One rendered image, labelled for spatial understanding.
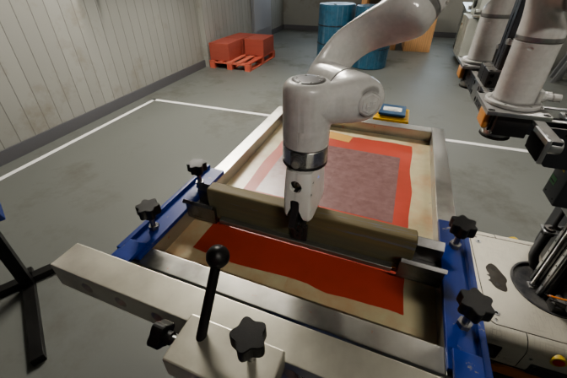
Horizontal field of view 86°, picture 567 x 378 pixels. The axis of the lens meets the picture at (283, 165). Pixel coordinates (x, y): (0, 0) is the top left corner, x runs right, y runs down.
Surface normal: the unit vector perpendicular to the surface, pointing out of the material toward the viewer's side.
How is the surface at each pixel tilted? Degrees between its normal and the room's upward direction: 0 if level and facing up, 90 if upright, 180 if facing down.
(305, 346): 0
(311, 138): 90
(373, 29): 125
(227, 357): 0
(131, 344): 0
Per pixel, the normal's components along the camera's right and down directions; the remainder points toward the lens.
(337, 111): 0.30, 0.55
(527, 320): 0.00, -0.84
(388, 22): -0.43, 0.87
